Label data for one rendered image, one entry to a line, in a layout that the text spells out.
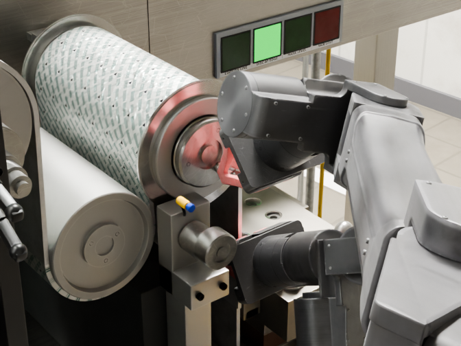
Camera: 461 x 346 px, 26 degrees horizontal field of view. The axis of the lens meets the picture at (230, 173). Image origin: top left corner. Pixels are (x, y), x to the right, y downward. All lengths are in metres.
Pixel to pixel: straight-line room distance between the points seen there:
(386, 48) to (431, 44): 2.18
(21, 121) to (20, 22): 0.36
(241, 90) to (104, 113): 0.27
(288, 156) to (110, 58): 0.28
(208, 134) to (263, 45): 0.50
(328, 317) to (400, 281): 0.61
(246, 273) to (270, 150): 0.20
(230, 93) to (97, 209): 0.22
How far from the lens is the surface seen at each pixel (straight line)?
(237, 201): 1.12
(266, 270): 1.07
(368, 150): 0.69
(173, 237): 1.03
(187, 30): 1.41
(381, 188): 0.60
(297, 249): 1.02
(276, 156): 0.93
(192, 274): 1.04
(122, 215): 1.03
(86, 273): 1.04
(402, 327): 0.37
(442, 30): 4.09
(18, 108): 0.92
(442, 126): 4.06
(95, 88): 1.10
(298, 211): 1.37
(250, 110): 0.82
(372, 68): 1.96
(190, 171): 1.02
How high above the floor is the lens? 1.72
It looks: 28 degrees down
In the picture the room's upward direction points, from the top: straight up
